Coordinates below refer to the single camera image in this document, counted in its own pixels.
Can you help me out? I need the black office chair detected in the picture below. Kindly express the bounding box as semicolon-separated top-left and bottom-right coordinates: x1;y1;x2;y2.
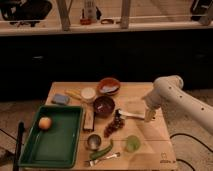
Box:
0;0;52;27

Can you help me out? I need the bunch of red grapes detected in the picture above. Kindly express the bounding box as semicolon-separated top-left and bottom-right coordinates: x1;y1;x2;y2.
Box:
104;117;125;138

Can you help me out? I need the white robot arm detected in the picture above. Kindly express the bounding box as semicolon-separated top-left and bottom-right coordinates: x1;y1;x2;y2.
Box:
143;75;213;135

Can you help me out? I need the green chili pepper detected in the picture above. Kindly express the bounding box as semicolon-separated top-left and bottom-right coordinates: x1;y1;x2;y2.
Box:
89;139;114;160

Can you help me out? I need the black cable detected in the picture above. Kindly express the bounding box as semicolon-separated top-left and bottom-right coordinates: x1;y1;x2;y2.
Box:
169;132;213;171

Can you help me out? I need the wooden block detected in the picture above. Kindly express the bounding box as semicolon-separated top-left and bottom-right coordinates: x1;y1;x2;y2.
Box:
83;106;94;132

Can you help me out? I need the wooden table leg left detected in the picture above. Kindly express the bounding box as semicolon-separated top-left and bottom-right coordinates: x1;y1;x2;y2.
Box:
56;0;70;31

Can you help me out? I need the small metal cup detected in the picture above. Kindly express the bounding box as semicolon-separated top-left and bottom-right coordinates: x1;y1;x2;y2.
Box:
87;134;101;150

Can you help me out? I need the wooden table leg right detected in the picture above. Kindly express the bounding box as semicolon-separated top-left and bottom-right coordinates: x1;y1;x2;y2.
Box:
120;0;131;29

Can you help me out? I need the wooden table leg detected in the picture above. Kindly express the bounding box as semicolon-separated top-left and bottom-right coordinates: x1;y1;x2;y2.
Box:
120;0;131;29
56;0;70;31

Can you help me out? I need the white bottle on floor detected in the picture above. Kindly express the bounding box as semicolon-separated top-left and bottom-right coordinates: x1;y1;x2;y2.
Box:
84;0;97;23

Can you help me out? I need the orange fruit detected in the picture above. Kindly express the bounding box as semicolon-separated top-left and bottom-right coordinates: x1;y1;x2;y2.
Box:
38;117;52;130

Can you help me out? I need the green plastic tray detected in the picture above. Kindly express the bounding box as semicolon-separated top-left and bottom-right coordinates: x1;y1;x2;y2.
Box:
19;105;83;169

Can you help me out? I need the dark brown bowl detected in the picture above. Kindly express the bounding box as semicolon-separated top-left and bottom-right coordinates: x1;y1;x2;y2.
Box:
93;96;115;118

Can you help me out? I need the blue sponge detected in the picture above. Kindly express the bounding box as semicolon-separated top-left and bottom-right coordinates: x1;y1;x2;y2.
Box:
51;94;70;105

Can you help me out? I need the orange bowl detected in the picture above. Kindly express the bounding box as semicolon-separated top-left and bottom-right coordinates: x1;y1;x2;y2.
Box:
97;77;121;95

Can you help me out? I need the green plastic cup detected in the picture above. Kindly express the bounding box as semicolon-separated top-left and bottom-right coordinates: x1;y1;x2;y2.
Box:
125;135;141;153

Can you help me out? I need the black pole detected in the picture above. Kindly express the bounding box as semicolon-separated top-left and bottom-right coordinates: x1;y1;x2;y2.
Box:
13;122;25;171

